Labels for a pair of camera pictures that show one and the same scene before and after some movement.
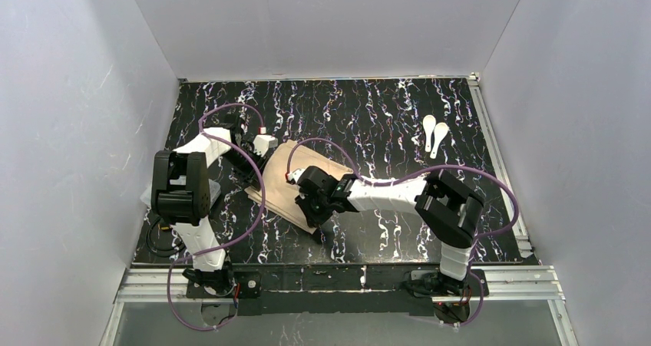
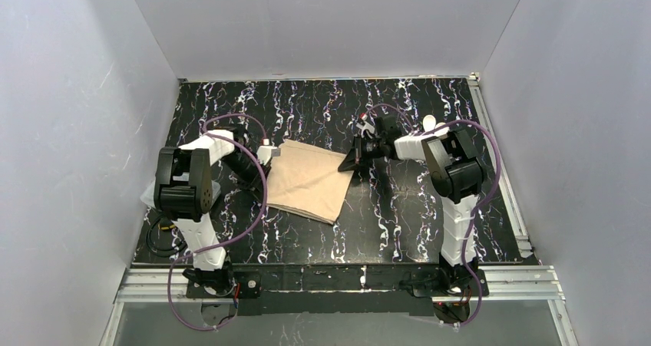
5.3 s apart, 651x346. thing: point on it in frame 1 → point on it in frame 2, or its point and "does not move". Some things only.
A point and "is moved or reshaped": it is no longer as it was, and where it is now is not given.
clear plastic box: x=214 y=191 does not move
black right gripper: x=307 y=207 → x=360 y=151
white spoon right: x=440 y=131 does not move
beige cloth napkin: x=281 y=195 is moved or reshaped
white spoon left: x=429 y=123 does not move
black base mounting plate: x=331 y=291 does not move
